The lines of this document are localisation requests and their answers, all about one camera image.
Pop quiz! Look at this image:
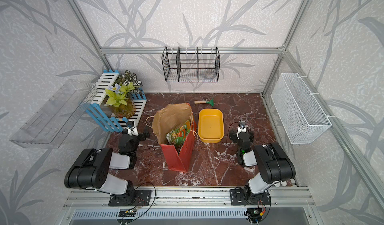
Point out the red paper bag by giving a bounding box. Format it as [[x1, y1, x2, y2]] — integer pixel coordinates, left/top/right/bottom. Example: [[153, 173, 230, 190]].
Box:
[[149, 103, 198, 173]]

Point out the red green cereal packet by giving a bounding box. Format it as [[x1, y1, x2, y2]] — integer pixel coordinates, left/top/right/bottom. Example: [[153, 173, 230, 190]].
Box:
[[166, 120, 191, 147]]

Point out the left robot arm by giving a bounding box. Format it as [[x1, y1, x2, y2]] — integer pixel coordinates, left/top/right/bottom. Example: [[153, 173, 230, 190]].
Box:
[[64, 128, 152, 208]]

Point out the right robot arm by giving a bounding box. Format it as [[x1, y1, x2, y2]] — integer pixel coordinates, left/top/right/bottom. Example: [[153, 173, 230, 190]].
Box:
[[229, 130, 296, 206]]

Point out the yellow plastic tray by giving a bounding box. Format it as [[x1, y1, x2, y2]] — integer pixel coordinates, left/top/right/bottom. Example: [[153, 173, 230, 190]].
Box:
[[198, 109, 225, 143]]

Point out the blue white wooden crate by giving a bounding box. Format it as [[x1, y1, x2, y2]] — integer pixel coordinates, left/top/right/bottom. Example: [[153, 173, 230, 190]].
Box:
[[86, 70, 147, 135]]

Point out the potted artificial plant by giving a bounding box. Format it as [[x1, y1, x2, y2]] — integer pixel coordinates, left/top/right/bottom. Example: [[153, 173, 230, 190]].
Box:
[[105, 70, 143, 119]]

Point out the green toy rake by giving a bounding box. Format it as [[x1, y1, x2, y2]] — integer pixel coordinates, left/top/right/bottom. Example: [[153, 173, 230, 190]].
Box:
[[194, 99, 214, 107]]

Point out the white work glove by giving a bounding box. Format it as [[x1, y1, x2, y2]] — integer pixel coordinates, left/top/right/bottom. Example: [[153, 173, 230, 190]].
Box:
[[274, 181, 288, 187]]

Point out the clear acrylic shelf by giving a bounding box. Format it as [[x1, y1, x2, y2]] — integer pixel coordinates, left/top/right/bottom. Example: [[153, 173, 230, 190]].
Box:
[[10, 79, 98, 149]]

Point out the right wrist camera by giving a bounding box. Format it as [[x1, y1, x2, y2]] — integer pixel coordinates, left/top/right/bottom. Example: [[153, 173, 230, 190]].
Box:
[[237, 121, 247, 134]]

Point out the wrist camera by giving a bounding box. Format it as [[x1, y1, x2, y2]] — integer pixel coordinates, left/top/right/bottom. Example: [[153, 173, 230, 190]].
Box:
[[237, 121, 247, 134], [126, 120, 139, 136]]

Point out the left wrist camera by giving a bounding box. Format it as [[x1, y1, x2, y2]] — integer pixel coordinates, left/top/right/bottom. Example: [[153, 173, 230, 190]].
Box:
[[126, 120, 139, 136]]

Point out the white wire basket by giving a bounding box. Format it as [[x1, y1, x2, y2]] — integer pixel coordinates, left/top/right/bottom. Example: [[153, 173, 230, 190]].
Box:
[[271, 73, 332, 145]]

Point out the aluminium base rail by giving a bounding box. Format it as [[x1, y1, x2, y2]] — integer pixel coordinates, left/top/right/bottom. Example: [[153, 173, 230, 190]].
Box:
[[63, 187, 316, 210]]

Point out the black wire basket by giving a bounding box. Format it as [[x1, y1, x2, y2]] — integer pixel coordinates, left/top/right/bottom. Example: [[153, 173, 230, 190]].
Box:
[[161, 47, 221, 83]]

